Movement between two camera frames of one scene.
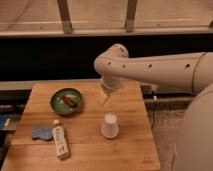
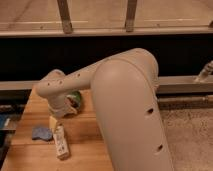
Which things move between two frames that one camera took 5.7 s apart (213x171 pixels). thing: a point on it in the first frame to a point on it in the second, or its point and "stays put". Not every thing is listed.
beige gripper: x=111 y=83 to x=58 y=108
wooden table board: x=78 y=126 stays put
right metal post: x=130 y=15 stays put
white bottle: x=59 y=132 stays put
